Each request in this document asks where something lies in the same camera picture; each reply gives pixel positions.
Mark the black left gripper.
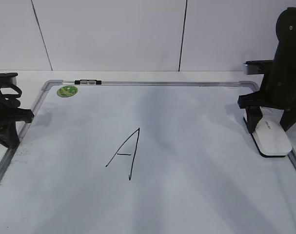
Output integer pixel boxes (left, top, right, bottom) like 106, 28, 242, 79
0, 82, 34, 148

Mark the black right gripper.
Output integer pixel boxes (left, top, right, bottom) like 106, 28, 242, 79
237, 60, 296, 133

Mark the white board eraser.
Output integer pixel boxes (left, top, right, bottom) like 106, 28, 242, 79
251, 116, 292, 157

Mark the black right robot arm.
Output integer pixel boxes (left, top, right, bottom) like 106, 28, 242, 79
237, 7, 296, 133

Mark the round green magnet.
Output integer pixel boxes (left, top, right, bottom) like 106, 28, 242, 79
57, 85, 78, 98

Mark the black marker clip holder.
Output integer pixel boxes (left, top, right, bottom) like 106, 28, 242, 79
74, 79, 102, 85

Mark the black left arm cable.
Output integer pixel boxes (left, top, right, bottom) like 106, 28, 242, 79
0, 84, 23, 103

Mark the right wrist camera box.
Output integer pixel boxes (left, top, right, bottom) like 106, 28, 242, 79
243, 60, 273, 75

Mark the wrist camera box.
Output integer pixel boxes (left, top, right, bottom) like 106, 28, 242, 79
243, 60, 273, 75
0, 73, 18, 85

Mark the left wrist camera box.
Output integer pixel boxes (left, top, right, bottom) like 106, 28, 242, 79
0, 73, 18, 85

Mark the white board with aluminium frame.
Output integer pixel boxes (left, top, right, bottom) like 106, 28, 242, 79
0, 81, 296, 234

